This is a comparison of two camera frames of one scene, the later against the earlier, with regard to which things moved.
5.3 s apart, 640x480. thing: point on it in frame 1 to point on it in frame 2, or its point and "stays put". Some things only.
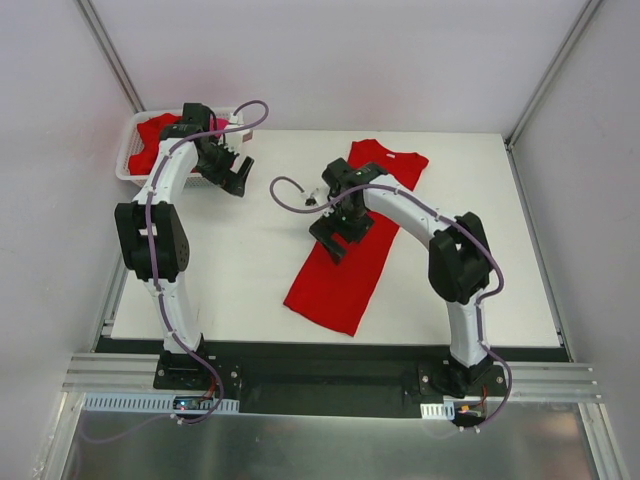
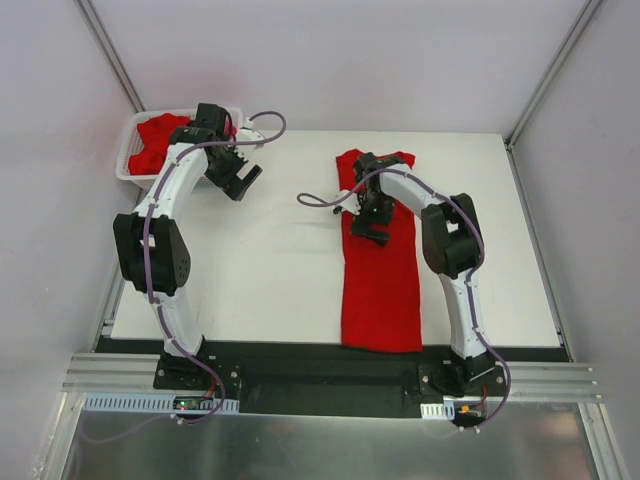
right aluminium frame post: (579, 27) stays put
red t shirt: (334, 295) to (380, 284)
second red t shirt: (151, 131) stays put
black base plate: (329, 377) stays put
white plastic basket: (127, 135) stays put
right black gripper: (338, 232) to (371, 226)
